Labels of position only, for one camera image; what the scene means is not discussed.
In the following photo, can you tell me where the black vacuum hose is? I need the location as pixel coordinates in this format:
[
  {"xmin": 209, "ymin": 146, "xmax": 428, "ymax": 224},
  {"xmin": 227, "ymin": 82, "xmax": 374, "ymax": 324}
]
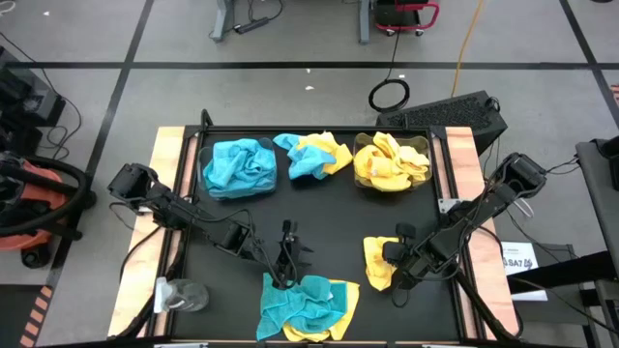
[{"xmin": 0, "ymin": 153, "xmax": 98, "ymax": 239}]

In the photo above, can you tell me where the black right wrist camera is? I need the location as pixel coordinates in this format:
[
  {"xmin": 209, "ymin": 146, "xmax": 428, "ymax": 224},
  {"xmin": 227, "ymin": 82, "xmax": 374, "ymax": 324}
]
[{"xmin": 396, "ymin": 221, "xmax": 418, "ymax": 242}]

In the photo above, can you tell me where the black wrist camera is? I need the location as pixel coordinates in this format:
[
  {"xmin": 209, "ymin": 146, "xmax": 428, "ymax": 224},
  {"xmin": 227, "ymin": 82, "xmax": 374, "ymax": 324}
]
[
  {"xmin": 280, "ymin": 218, "xmax": 299, "ymax": 244},
  {"xmin": 396, "ymin": 221, "xmax": 418, "ymax": 242}
]

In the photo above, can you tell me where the yellow cable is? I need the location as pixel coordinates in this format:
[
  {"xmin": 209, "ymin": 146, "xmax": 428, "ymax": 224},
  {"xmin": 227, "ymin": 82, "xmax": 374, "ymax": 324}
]
[{"xmin": 450, "ymin": 0, "xmax": 486, "ymax": 99}]

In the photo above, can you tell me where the teal microfiber towel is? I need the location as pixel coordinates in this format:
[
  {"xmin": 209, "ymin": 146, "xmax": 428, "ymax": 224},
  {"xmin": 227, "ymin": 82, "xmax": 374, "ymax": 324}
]
[{"xmin": 254, "ymin": 273, "xmax": 349, "ymax": 342}]

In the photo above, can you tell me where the red and black cart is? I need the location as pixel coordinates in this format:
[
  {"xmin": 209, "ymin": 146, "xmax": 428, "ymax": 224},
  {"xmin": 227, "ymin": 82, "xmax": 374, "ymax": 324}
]
[{"xmin": 372, "ymin": 0, "xmax": 441, "ymax": 38}]

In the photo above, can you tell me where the grey desk leg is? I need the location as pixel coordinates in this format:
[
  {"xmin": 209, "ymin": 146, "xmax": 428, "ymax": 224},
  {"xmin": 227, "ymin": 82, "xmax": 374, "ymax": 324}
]
[
  {"xmin": 357, "ymin": 0, "xmax": 371, "ymax": 45},
  {"xmin": 210, "ymin": 0, "xmax": 237, "ymax": 43}
]

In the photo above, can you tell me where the white printed paper sheet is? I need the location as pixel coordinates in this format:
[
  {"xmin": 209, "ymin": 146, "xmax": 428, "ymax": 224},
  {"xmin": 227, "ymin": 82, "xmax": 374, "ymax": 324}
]
[{"xmin": 499, "ymin": 240, "xmax": 549, "ymax": 303}]

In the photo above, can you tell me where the black equipment case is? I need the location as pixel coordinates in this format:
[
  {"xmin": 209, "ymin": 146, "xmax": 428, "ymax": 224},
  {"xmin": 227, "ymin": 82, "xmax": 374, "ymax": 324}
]
[{"xmin": 0, "ymin": 45, "xmax": 67, "ymax": 156}]

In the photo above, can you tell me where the black coiled cable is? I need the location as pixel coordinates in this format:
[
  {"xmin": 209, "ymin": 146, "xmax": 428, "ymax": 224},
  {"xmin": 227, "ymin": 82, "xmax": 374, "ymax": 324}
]
[{"xmin": 367, "ymin": 18, "xmax": 412, "ymax": 114}]

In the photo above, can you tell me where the wooden table side board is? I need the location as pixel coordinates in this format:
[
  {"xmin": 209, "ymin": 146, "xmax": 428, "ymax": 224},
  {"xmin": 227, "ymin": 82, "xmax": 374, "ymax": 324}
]
[
  {"xmin": 106, "ymin": 126, "xmax": 188, "ymax": 338},
  {"xmin": 444, "ymin": 126, "xmax": 522, "ymax": 340}
]

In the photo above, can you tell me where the grey side table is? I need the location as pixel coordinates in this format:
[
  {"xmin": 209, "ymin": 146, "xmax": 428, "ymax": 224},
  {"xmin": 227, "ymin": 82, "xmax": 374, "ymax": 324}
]
[{"xmin": 574, "ymin": 137, "xmax": 619, "ymax": 301}]

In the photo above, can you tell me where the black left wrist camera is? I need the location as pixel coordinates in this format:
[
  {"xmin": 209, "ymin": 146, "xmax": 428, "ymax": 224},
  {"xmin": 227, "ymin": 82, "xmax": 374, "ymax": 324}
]
[{"xmin": 280, "ymin": 218, "xmax": 299, "ymax": 244}]

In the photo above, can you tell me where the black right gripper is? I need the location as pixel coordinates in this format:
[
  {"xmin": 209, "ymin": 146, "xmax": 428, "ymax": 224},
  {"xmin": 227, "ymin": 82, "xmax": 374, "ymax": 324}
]
[{"xmin": 381, "ymin": 230, "xmax": 439, "ymax": 292}]

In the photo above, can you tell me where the black power strip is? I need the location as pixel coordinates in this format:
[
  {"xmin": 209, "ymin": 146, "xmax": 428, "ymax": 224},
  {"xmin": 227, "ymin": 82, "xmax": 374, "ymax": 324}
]
[{"xmin": 232, "ymin": 16, "xmax": 270, "ymax": 36}]

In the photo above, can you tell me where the black cable conduit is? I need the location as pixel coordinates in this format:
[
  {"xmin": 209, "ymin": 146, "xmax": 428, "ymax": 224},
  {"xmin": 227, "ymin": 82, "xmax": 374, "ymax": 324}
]
[
  {"xmin": 115, "ymin": 226, "xmax": 191, "ymax": 339},
  {"xmin": 447, "ymin": 226, "xmax": 521, "ymax": 342}
]

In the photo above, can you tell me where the orange shop vacuum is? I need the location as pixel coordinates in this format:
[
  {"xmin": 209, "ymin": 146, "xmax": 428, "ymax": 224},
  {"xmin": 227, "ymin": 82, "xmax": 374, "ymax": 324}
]
[{"xmin": 0, "ymin": 159, "xmax": 67, "ymax": 252}]

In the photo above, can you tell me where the black metal beam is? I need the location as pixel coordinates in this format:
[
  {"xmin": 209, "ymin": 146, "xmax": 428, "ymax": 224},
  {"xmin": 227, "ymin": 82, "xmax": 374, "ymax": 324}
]
[{"xmin": 507, "ymin": 250, "xmax": 619, "ymax": 296}]

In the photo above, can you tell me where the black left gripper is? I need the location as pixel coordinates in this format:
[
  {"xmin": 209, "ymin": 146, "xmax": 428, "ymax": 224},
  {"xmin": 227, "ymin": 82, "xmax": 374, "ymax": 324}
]
[{"xmin": 269, "ymin": 239, "xmax": 315, "ymax": 291}]

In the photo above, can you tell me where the black aluminium table frame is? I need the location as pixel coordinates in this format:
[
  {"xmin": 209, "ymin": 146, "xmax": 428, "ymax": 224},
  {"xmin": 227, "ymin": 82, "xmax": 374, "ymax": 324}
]
[{"xmin": 144, "ymin": 108, "xmax": 485, "ymax": 348}]

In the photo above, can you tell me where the blue microfiber towel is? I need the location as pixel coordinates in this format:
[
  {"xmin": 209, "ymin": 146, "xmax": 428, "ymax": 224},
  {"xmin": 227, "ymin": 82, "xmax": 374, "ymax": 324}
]
[
  {"xmin": 202, "ymin": 138, "xmax": 252, "ymax": 190},
  {"xmin": 226, "ymin": 137, "xmax": 279, "ymax": 188},
  {"xmin": 272, "ymin": 132, "xmax": 337, "ymax": 181},
  {"xmin": 208, "ymin": 181, "xmax": 279, "ymax": 200}
]

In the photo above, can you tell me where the clear plastic basket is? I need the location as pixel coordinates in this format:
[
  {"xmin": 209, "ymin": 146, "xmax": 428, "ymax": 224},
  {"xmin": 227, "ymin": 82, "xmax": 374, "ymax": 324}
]
[
  {"xmin": 196, "ymin": 136, "xmax": 280, "ymax": 201},
  {"xmin": 352, "ymin": 130, "xmax": 432, "ymax": 190}
]

